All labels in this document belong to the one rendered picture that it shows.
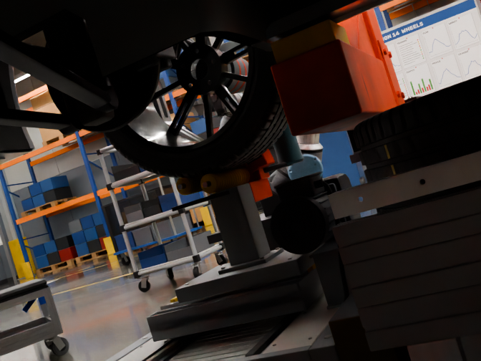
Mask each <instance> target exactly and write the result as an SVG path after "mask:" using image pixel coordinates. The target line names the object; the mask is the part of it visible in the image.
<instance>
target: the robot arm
mask: <svg viewBox="0 0 481 361"><path fill-rule="evenodd" d="M232 96H233V97H234V98H235V99H236V101H237V102H238V103H240V101H241V98H242V96H243V93H236V94H233V95H232ZM211 99H212V102H213V105H214V109H215V111H216V112H217V114H218V116H216V117H221V116H223V117H222V119H221V121H220V127H219V129H221V128H222V127H223V126H224V124H226V123H227V121H229V119H230V118H231V116H232V115H233V114H232V113H231V112H230V110H229V109H228V108H227V107H226V106H225V105H224V103H223V102H222V101H221V99H220V98H219V97H218V96H217V95H216V94H215V93H214V94H213V96H211ZM193 107H194V108H195V110H196V111H197V113H198V114H199V115H200V116H201V115H203V111H204V105H203V100H197V101H195V103H194V105H193ZM296 138H297V141H298V144H299V147H300V149H301V152H302V155H303V161H302V162H300V163H296V164H293V165H291V166H288V167H285V168H281V169H278V170H276V171H275V172H273V173H272V174H271V175H270V177H269V178H268V182H269V185H270V187H271V190H272V191H274V192H275V193H277V190H276V188H274V186H276V185H278V184H281V183H285V182H287V181H291V180H294V179H297V178H300V177H303V176H306V175H311V174H313V173H317V172H321V174H320V176H321V177H322V174H323V165H322V163H321V161H322V153H323V146H322V145H321V144H320V143H319V134H311V135H298V136H296Z"/></svg>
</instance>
